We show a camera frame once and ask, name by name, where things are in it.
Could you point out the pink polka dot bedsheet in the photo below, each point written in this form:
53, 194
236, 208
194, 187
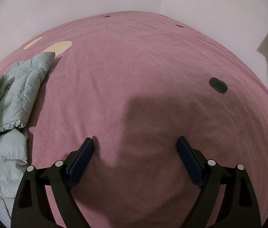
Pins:
135, 82

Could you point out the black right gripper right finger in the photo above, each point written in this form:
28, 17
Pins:
239, 205

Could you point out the light green puffer jacket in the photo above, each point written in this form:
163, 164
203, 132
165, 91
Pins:
19, 87

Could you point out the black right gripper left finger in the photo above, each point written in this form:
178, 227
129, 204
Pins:
32, 208

